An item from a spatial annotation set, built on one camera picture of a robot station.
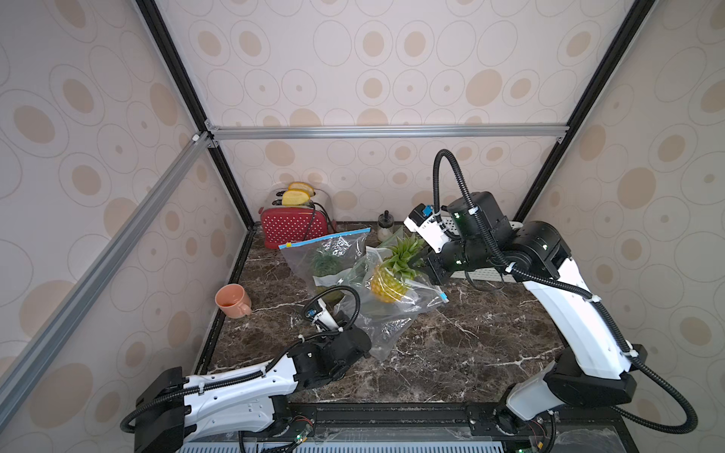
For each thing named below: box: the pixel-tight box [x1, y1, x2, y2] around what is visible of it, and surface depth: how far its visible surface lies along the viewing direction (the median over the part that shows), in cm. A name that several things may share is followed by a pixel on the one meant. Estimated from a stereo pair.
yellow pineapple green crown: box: [370, 233, 424, 304], surface depth 63 cm
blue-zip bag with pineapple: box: [278, 227, 372, 302], surface depth 82 cm
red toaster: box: [258, 205, 329, 250], surface depth 104 cm
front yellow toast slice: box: [281, 189, 310, 206], surface depth 105 cm
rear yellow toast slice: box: [287, 181, 315, 198], surface depth 108 cm
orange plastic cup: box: [215, 283, 253, 319], surface depth 91 cm
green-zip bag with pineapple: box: [360, 226, 433, 322], surface depth 64 cm
